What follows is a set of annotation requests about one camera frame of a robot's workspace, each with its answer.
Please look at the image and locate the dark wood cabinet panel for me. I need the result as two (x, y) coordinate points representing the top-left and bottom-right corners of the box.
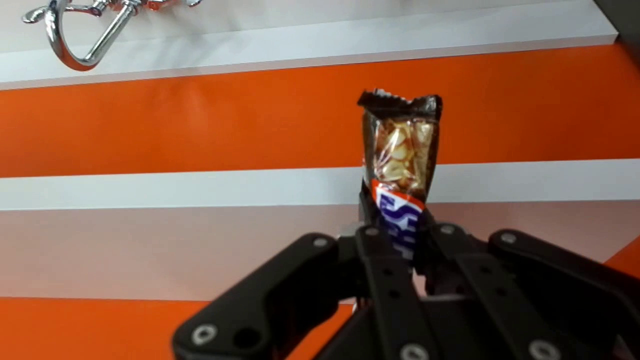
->
(591, 0), (640, 70)

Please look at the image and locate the chrome faucet with black handles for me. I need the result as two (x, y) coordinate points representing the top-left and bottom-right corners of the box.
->
(19, 0), (204, 73)

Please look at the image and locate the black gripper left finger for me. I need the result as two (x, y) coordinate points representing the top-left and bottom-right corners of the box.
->
(170, 223), (436, 360)

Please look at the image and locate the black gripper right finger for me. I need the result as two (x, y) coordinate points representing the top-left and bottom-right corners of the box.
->
(409, 210), (640, 360)

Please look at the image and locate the brown Snickers candy bar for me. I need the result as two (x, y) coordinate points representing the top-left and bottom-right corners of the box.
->
(356, 86), (444, 264)

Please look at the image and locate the white wall shelf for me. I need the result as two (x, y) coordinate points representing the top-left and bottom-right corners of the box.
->
(0, 155), (640, 303)

